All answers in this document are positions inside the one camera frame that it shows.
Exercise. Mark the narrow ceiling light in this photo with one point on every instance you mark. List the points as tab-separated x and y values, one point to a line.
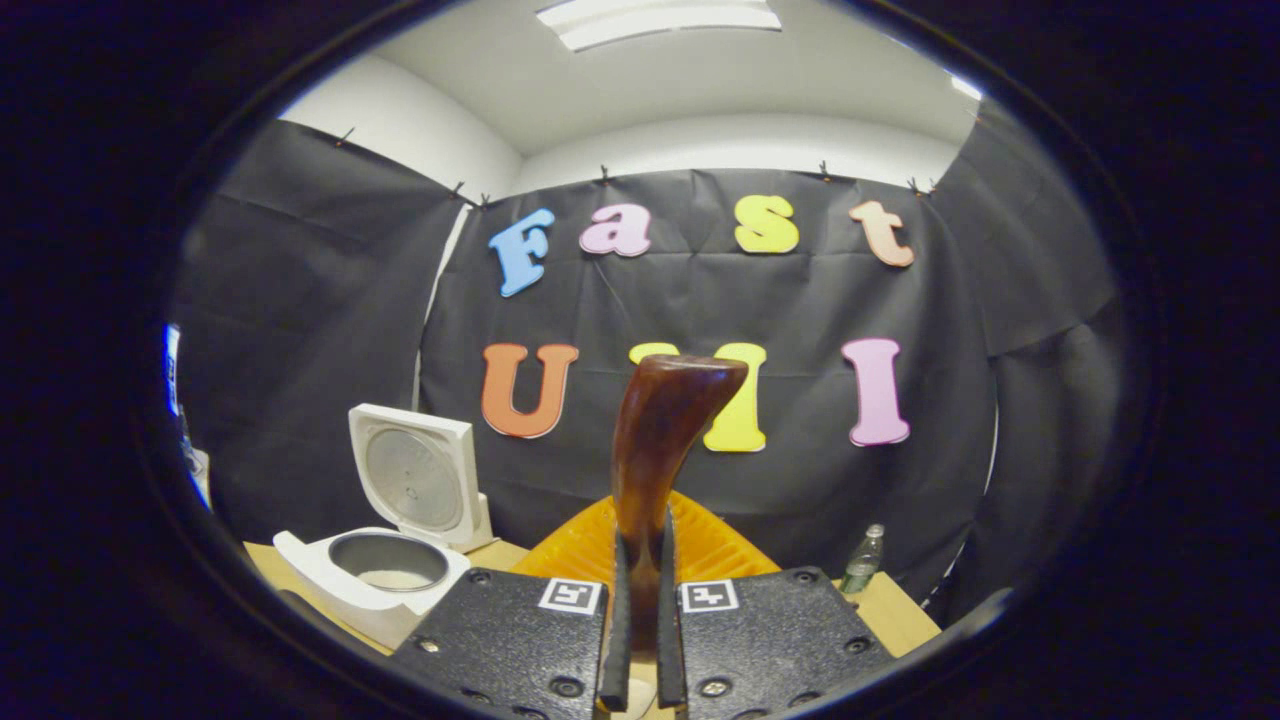
967	88

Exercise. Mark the ceiling light panel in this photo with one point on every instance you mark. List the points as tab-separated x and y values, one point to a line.
660	20

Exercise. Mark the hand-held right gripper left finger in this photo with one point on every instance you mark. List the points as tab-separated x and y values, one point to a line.
618	650

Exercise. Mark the clear plastic water bottle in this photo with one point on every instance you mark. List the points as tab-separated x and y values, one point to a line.
862	565

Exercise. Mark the white rice cooker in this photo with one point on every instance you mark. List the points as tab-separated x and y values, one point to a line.
420	480

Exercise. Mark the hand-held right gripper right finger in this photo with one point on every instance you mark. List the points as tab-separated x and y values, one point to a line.
670	650

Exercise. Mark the brown wooden spoon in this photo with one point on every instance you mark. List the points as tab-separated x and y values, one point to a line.
660	430

